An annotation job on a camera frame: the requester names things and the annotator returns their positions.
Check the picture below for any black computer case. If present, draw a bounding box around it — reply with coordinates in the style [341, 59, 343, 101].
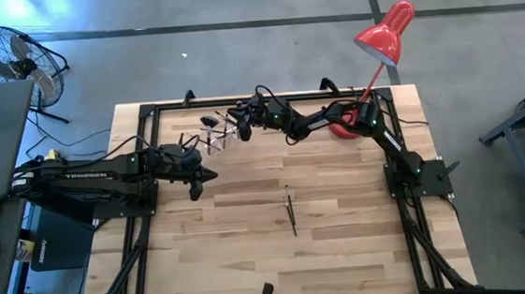
[24, 196, 113, 273]

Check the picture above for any black floor cable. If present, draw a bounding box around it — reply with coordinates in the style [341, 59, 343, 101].
[22, 107, 114, 160]

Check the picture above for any clear acrylic organizer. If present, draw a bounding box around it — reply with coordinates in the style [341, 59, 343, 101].
[198, 118, 245, 158]

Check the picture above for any yellow and black box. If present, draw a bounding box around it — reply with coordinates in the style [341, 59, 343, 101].
[13, 237, 37, 265]

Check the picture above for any red desk lamp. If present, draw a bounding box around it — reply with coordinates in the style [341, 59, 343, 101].
[318, 0, 426, 141]

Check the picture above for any black table clamp handle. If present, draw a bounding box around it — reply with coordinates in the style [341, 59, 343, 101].
[317, 75, 342, 97]
[181, 88, 198, 108]

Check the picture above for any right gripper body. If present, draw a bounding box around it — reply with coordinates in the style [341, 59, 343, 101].
[250, 98, 293, 138]

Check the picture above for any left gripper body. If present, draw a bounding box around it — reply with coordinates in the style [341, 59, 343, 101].
[148, 140, 202, 187]

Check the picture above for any long black makeup brush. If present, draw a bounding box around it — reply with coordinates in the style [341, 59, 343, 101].
[284, 184, 299, 238]

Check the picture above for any fan-shaped makeup brush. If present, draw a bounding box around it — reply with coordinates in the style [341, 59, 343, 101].
[199, 113, 224, 156]

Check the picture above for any black aluminium table frame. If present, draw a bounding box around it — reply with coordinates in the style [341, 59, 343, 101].
[65, 77, 479, 294]

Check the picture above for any yellow power plug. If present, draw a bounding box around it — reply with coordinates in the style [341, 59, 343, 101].
[39, 148, 64, 166]

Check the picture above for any black floor fan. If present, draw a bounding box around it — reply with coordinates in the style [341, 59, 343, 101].
[0, 20, 76, 130]

